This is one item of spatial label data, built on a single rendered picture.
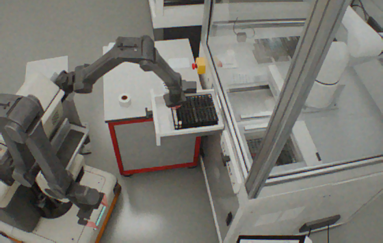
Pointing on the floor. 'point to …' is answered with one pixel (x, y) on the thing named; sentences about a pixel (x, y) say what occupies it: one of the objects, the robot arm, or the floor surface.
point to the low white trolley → (142, 132)
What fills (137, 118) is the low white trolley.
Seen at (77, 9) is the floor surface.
